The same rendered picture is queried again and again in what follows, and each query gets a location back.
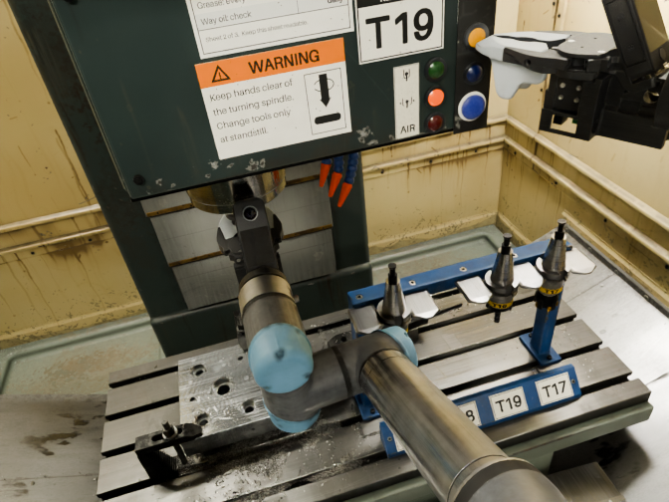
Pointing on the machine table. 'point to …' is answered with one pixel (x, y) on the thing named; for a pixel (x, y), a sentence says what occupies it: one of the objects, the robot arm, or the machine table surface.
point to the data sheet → (264, 23)
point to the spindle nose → (213, 201)
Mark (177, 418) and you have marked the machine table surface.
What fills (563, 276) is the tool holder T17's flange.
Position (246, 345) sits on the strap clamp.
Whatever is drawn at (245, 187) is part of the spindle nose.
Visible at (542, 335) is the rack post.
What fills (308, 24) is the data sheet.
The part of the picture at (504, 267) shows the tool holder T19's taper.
